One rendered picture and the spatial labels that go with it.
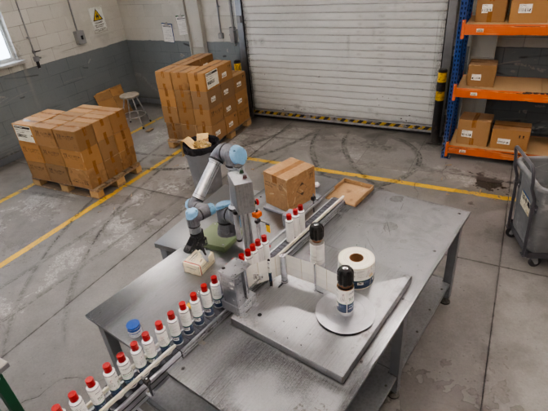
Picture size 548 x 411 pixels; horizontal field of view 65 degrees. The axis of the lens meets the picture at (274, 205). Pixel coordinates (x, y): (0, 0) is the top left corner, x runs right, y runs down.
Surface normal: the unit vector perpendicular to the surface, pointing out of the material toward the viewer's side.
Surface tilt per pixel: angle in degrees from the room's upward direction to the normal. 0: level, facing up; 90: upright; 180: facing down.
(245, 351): 0
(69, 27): 90
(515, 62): 90
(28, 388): 0
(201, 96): 89
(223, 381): 0
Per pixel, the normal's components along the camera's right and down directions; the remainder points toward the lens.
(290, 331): -0.08, -0.85
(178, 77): -0.41, 0.48
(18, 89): 0.88, 0.18
